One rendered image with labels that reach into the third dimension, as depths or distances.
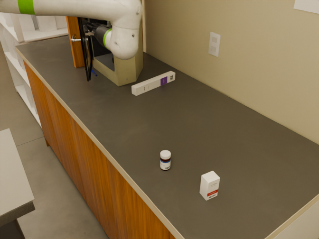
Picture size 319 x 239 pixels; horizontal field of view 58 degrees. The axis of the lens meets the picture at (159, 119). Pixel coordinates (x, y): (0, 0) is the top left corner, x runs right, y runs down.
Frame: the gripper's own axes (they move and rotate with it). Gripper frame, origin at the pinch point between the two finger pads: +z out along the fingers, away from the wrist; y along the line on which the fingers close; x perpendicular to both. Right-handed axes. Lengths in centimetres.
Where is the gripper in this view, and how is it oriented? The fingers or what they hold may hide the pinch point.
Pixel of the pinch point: (86, 24)
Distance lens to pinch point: 144.2
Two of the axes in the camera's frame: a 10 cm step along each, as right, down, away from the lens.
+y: -8.1, 3.2, -4.9
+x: 0.0, 8.3, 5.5
